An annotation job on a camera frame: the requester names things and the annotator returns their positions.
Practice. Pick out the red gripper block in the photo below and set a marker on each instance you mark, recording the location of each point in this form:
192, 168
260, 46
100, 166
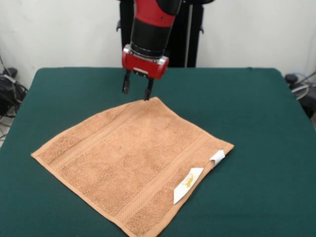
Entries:
145, 65

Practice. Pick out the tan terry towel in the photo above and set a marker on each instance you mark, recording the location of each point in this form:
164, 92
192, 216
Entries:
135, 160

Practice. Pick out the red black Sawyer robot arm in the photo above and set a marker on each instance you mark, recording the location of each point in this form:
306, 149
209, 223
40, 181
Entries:
153, 27

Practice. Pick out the dark green table cloth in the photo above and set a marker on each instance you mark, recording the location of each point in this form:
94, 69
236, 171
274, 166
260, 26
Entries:
259, 123

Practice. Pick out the small black device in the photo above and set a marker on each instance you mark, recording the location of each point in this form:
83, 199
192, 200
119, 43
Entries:
10, 72

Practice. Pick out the black round knob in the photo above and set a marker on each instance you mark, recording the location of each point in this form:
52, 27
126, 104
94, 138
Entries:
291, 78

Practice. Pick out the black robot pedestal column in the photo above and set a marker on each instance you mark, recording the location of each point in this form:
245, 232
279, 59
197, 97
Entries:
187, 37

